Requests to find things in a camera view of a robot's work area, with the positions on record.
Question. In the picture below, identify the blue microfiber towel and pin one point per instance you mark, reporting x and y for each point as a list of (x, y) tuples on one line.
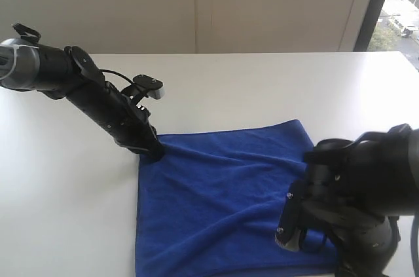
[(211, 205)]

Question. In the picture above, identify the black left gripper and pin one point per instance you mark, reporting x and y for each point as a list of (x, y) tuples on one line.
[(127, 124)]

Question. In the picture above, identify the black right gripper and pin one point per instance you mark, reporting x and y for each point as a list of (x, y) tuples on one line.
[(364, 231)]

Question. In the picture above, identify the dark window frame post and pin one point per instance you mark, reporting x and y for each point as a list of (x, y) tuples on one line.
[(368, 25)]

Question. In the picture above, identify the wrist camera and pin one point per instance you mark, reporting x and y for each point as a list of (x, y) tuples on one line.
[(289, 229), (144, 86)]

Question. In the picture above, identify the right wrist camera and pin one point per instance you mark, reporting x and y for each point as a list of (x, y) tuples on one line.
[(289, 229)]

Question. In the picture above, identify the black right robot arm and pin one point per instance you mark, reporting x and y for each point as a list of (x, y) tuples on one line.
[(358, 189)]

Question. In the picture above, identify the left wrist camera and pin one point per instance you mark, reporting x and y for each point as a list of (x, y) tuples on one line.
[(144, 86)]

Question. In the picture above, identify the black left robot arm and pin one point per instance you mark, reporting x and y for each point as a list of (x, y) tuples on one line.
[(72, 74)]

